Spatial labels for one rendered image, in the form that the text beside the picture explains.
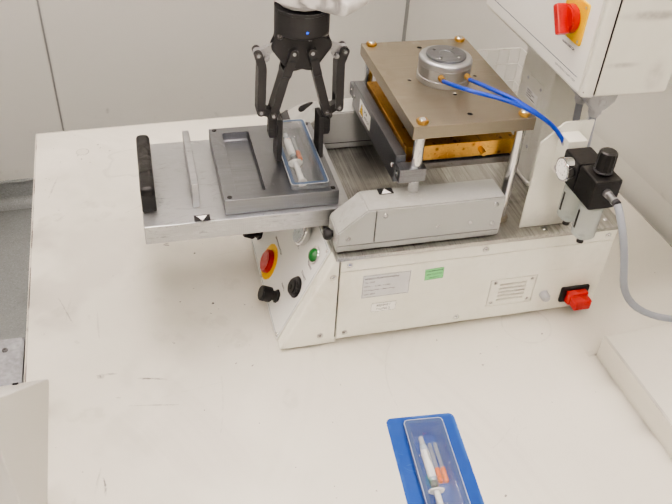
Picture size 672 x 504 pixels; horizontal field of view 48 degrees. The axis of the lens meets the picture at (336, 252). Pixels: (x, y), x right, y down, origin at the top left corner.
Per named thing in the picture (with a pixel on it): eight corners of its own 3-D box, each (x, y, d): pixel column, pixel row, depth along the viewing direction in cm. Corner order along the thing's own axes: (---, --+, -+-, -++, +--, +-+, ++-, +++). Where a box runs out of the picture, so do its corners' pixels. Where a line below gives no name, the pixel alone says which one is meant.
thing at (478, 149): (461, 96, 127) (470, 43, 121) (515, 167, 111) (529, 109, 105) (363, 103, 123) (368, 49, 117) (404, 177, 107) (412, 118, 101)
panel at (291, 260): (248, 226, 139) (291, 144, 130) (277, 340, 117) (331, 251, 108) (238, 223, 138) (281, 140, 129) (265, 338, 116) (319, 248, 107)
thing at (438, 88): (490, 85, 131) (505, 13, 123) (575, 184, 108) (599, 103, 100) (356, 94, 126) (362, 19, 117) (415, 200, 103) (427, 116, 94)
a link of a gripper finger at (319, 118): (314, 107, 111) (319, 107, 111) (313, 148, 116) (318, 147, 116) (319, 117, 109) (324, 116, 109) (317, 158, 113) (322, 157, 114)
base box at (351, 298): (508, 195, 153) (526, 120, 142) (600, 322, 125) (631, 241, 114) (247, 221, 141) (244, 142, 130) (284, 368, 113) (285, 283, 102)
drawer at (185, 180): (317, 150, 128) (319, 109, 123) (350, 227, 111) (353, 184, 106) (139, 165, 121) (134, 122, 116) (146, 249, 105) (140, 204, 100)
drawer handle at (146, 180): (151, 155, 117) (148, 132, 114) (157, 211, 106) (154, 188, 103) (138, 156, 116) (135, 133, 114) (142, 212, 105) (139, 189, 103)
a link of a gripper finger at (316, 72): (300, 39, 105) (310, 36, 105) (319, 107, 112) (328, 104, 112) (306, 51, 102) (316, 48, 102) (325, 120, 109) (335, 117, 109)
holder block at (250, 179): (309, 134, 124) (310, 120, 123) (338, 204, 109) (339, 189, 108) (209, 142, 121) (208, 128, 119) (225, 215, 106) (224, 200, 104)
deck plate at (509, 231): (527, 119, 142) (528, 114, 142) (623, 229, 116) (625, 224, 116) (289, 137, 132) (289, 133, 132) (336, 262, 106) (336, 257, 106)
